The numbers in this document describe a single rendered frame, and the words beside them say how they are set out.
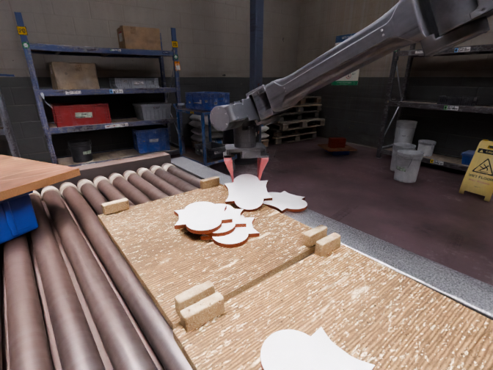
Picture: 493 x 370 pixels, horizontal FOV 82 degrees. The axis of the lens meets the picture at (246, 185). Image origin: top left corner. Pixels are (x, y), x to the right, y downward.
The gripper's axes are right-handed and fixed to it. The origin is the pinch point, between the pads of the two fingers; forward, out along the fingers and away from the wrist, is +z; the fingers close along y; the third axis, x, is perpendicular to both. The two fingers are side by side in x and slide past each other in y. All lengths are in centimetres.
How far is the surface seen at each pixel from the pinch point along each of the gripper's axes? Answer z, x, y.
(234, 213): 3.0, -15.0, -4.5
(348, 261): 5.6, -32.4, 14.3
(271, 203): 6.1, -4.0, 6.2
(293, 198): 6.2, -1.3, 13.1
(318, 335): 4.6, -47.4, 3.3
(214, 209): 1.9, -14.2, -8.8
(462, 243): 101, 102, 185
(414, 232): 100, 123, 158
